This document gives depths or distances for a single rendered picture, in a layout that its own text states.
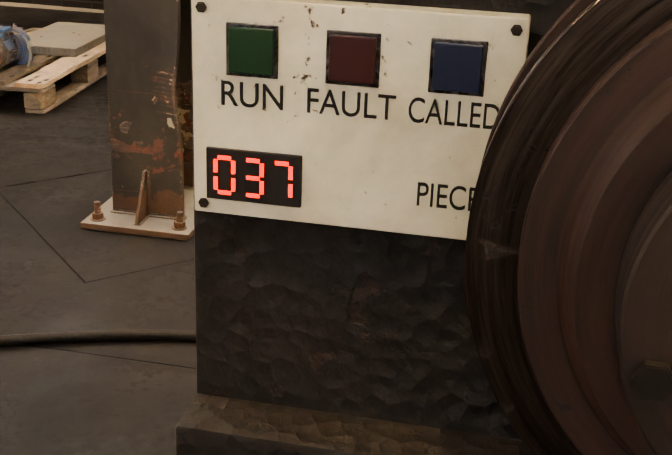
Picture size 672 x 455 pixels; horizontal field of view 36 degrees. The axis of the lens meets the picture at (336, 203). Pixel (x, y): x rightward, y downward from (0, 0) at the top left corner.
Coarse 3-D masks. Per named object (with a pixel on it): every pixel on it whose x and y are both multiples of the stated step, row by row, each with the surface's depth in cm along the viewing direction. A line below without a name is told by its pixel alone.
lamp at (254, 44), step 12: (240, 36) 80; (252, 36) 80; (264, 36) 79; (240, 48) 80; (252, 48) 80; (264, 48) 80; (240, 60) 80; (252, 60) 80; (264, 60) 80; (240, 72) 81; (252, 72) 81; (264, 72) 80
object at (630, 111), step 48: (624, 96) 61; (576, 144) 63; (624, 144) 61; (576, 192) 64; (624, 192) 61; (528, 240) 65; (576, 240) 63; (624, 240) 62; (528, 288) 66; (576, 288) 64; (528, 336) 68; (576, 336) 65; (576, 384) 68; (576, 432) 69; (624, 432) 66
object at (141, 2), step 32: (128, 0) 337; (160, 0) 334; (128, 32) 340; (160, 32) 338; (128, 64) 344; (160, 64) 341; (128, 96) 348; (160, 96) 345; (128, 128) 352; (160, 128) 350; (192, 128) 380; (128, 160) 357; (160, 160) 354; (192, 160) 385; (128, 192) 361; (160, 192) 358; (192, 192) 386; (96, 224) 354; (128, 224) 354; (160, 224) 355; (192, 224) 356
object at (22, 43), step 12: (12, 24) 510; (0, 36) 494; (12, 36) 505; (24, 36) 511; (0, 48) 489; (12, 48) 497; (24, 48) 507; (0, 60) 489; (12, 60) 504; (24, 60) 511
